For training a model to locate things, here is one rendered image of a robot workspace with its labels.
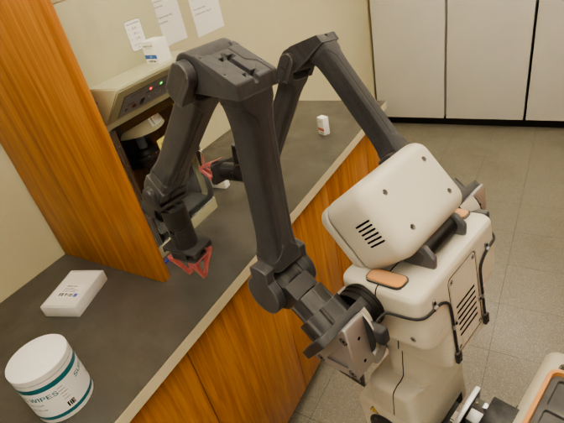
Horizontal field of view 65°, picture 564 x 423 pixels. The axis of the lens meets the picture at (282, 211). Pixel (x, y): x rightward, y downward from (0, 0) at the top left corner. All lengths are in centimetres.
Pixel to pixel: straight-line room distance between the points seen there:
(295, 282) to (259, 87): 33
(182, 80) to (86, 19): 68
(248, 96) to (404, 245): 34
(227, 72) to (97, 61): 73
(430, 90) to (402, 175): 341
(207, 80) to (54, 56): 59
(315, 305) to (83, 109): 73
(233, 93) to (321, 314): 38
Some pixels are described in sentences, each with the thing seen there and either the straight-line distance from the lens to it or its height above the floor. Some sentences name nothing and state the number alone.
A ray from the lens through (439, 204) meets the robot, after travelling 81.
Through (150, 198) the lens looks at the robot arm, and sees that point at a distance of 96.
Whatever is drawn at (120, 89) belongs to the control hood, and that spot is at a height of 151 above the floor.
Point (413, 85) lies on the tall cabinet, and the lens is 419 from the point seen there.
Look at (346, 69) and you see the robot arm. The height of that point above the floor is 146.
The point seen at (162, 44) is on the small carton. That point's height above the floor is 155.
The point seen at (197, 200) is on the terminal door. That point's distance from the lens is 156.
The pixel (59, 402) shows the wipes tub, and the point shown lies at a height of 100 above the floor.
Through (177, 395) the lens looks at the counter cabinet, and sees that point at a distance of 130.
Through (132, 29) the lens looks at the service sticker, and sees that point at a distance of 138.
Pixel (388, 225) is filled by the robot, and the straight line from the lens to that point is 73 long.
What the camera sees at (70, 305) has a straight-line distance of 143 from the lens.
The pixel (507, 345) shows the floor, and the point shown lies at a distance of 233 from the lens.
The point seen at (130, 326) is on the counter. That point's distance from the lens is 131.
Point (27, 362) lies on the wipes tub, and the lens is 114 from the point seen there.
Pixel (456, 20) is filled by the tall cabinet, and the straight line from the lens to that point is 397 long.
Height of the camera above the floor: 176
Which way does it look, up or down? 32 degrees down
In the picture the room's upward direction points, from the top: 13 degrees counter-clockwise
